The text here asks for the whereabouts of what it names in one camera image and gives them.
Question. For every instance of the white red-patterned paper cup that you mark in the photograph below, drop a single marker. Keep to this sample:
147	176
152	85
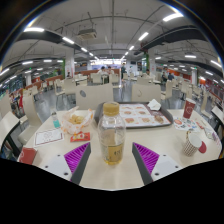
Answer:
190	145

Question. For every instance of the tall red paper cup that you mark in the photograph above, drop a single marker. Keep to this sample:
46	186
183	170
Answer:
189	108

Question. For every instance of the white cafeteria table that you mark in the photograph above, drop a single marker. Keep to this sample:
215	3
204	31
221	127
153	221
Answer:
218	115
7	123

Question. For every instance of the ceiling air conditioner unit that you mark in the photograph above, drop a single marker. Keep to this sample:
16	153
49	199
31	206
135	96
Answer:
87	34

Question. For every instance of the person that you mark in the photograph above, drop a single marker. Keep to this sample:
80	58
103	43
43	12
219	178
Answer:
164	76
102	70

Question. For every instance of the white paper card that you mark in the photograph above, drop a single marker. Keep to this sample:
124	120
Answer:
48	137

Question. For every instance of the clear bottle with yellow drink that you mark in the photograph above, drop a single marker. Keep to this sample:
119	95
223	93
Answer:
111	140

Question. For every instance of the red sauce packet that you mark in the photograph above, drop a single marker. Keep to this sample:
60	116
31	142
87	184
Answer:
80	137

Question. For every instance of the crumpled white napkin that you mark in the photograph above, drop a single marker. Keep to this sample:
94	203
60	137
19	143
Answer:
154	104

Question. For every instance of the beige cafeteria chair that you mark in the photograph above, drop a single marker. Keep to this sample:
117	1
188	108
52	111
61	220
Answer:
95	96
145	92
31	115

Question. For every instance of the small red box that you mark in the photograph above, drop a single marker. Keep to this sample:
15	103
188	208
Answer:
27	155

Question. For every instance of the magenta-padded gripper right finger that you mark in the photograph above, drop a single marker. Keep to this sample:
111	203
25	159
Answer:
148	159

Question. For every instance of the brown food tray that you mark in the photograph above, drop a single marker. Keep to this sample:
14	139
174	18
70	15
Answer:
143	116

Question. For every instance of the colourful printed flyer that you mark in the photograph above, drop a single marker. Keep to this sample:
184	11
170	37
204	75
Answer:
185	124

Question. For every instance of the clear plastic bag with food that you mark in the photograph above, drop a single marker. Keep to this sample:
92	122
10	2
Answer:
77	120

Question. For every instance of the group of beige chairs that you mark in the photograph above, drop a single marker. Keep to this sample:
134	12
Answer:
96	78

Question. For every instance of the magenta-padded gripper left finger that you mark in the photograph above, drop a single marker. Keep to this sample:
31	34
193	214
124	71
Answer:
75	159

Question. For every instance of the group of ceiling lights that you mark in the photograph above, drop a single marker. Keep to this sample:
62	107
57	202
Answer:
143	36

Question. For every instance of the small clear sanitizer bottle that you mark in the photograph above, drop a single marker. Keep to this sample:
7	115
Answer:
55	121

